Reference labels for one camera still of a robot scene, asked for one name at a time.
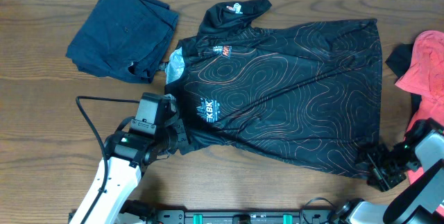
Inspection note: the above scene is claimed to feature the black garment under red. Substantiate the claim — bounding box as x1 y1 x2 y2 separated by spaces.
385 44 422 116

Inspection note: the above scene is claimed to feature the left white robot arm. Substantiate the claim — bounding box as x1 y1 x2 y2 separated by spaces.
69 117 188 223

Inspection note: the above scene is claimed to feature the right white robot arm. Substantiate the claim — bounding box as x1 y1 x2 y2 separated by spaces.
330 118 443 224

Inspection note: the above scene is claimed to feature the red mesh garment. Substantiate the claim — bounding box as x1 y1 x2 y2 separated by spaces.
395 30 444 214

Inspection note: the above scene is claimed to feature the black orange patterned jersey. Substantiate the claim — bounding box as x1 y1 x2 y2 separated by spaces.
165 0 382 178

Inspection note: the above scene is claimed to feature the folded navy blue garment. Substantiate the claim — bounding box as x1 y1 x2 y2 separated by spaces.
66 0 179 83

